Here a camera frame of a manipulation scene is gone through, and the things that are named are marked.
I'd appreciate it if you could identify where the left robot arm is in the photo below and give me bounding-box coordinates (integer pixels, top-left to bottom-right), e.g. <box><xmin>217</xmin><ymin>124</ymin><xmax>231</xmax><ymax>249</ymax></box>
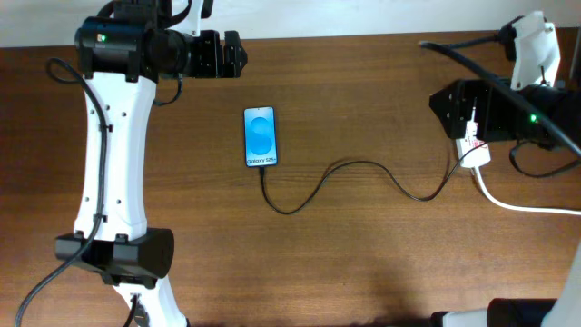
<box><xmin>55</xmin><ymin>0</ymin><xmax>247</xmax><ymax>326</ymax></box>

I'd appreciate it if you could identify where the white power strip cord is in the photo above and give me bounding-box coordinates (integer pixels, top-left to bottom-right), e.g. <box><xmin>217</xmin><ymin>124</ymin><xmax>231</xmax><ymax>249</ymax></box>
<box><xmin>471</xmin><ymin>165</ymin><xmax>581</xmax><ymax>217</ymax></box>

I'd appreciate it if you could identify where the blue screen smartphone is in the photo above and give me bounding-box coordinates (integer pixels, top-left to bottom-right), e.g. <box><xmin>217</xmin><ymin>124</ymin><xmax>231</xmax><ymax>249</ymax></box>
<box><xmin>243</xmin><ymin>106</ymin><xmax>278</xmax><ymax>167</ymax></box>

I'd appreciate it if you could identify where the white power strip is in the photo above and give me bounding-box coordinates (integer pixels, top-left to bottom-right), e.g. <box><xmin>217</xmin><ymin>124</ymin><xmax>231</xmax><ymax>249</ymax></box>
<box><xmin>456</xmin><ymin>121</ymin><xmax>491</xmax><ymax>169</ymax></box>

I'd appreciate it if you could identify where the black charging cable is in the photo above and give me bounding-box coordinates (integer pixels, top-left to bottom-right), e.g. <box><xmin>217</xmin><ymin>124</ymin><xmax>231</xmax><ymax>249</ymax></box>
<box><xmin>258</xmin><ymin>141</ymin><xmax>489</xmax><ymax>216</ymax></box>

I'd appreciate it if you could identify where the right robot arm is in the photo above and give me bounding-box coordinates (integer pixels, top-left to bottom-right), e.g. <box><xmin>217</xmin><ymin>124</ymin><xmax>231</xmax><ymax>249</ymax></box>
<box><xmin>429</xmin><ymin>80</ymin><xmax>580</xmax><ymax>326</ymax></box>

